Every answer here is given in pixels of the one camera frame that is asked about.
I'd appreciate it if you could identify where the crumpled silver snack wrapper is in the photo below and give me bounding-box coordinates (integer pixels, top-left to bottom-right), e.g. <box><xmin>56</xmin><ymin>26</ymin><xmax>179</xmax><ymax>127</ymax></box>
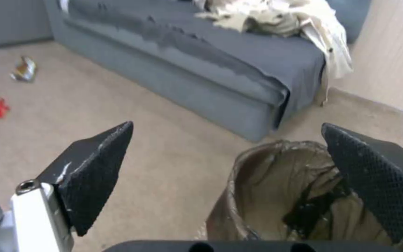
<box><xmin>9</xmin><ymin>55</ymin><xmax>38</xmax><ymax>83</ymax></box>

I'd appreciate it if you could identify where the grey blue bed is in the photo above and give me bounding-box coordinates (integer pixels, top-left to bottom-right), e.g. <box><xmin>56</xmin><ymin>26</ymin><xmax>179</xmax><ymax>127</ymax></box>
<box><xmin>44</xmin><ymin>0</ymin><xmax>370</xmax><ymax>143</ymax></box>

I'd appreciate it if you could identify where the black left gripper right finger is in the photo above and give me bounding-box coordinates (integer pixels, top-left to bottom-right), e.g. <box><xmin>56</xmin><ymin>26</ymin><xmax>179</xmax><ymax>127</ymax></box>
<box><xmin>321</xmin><ymin>122</ymin><xmax>403</xmax><ymax>245</ymax></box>

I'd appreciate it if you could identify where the beige crumpled coat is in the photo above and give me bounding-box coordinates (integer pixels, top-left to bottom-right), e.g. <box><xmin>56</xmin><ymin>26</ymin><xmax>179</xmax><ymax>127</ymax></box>
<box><xmin>192</xmin><ymin>0</ymin><xmax>355</xmax><ymax>107</ymax></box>

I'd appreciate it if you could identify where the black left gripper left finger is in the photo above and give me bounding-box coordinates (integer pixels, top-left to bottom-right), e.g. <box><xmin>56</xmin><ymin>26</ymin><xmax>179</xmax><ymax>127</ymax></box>
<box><xmin>0</xmin><ymin>121</ymin><xmax>134</xmax><ymax>252</ymax></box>

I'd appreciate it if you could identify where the trash can with brown liner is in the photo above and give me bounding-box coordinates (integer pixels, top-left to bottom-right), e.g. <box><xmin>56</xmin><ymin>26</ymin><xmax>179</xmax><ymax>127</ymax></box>
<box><xmin>205</xmin><ymin>140</ymin><xmax>403</xmax><ymax>252</ymax></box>

